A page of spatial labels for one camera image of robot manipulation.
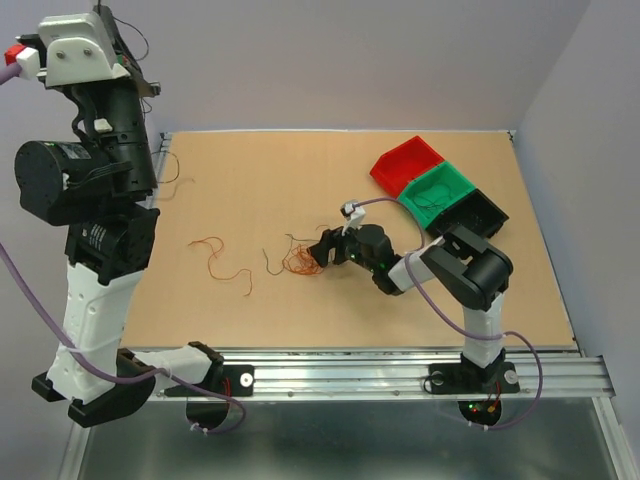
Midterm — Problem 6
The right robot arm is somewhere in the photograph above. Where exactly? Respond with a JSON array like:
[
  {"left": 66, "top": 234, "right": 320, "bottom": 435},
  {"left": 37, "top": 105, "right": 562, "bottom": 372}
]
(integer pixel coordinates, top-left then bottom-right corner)
[{"left": 309, "top": 224, "right": 514, "bottom": 394}]

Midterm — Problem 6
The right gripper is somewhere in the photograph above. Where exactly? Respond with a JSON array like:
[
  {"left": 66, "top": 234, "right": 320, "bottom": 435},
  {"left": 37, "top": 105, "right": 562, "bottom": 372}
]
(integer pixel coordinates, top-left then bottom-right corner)
[{"left": 305, "top": 217, "right": 377, "bottom": 273}]

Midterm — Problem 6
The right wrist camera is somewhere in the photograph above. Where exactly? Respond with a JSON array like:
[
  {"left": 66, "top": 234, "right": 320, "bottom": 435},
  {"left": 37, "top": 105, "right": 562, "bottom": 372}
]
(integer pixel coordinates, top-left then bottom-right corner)
[{"left": 340, "top": 200, "right": 366, "bottom": 236}]

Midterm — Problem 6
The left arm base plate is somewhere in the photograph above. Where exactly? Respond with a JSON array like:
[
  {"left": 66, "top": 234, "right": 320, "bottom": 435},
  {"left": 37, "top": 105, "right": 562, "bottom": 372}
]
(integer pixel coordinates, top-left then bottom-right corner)
[{"left": 155, "top": 364, "right": 254, "bottom": 398}]

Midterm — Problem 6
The orange wire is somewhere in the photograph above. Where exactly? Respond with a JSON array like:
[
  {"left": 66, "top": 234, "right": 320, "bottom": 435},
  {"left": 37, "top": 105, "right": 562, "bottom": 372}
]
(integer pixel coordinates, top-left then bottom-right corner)
[
  {"left": 279, "top": 233, "right": 326, "bottom": 279},
  {"left": 187, "top": 235, "right": 254, "bottom": 297}
]

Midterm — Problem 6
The red plastic bin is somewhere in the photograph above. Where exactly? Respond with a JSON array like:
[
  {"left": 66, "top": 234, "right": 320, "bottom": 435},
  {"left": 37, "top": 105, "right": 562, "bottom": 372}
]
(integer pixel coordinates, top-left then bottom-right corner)
[{"left": 370, "top": 136, "right": 444, "bottom": 198}]

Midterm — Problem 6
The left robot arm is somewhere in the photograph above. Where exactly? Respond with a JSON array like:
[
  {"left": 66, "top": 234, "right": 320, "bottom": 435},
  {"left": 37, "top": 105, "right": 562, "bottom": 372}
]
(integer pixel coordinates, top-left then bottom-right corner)
[{"left": 14, "top": 4, "right": 227, "bottom": 427}]

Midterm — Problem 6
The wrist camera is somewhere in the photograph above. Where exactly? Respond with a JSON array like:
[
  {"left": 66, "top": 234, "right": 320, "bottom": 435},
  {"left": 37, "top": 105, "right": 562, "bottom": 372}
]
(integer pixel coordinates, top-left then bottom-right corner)
[
  {"left": 340, "top": 200, "right": 366, "bottom": 236},
  {"left": 1, "top": 11, "right": 132, "bottom": 88}
]

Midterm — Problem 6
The green plastic bin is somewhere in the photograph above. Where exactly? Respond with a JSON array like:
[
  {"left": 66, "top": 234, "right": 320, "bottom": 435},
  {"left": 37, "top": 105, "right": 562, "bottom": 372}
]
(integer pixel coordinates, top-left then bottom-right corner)
[{"left": 398, "top": 161, "right": 475, "bottom": 228}]

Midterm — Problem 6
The black plastic bin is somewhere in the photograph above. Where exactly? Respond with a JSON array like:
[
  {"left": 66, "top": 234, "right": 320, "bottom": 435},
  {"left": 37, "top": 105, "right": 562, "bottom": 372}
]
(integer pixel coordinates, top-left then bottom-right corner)
[{"left": 426, "top": 189, "right": 509, "bottom": 239}]

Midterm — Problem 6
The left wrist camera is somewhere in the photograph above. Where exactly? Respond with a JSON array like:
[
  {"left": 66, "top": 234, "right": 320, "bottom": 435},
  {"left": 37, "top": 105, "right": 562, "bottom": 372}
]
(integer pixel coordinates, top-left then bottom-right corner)
[{"left": 1, "top": 11, "right": 132, "bottom": 88}]

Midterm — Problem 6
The aluminium rail frame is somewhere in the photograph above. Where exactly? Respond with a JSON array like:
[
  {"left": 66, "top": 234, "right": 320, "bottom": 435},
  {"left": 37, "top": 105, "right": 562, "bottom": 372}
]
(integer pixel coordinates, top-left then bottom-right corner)
[{"left": 62, "top": 131, "right": 639, "bottom": 479}]

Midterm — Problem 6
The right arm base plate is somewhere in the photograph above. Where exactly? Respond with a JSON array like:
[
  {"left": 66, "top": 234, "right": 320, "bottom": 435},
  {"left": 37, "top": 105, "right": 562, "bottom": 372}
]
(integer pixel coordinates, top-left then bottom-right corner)
[{"left": 427, "top": 362, "right": 520, "bottom": 396}]

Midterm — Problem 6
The black wire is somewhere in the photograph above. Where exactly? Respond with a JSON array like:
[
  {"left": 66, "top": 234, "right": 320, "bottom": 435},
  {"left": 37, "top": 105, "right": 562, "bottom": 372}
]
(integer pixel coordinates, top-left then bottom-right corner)
[{"left": 112, "top": 17, "right": 181, "bottom": 201}]

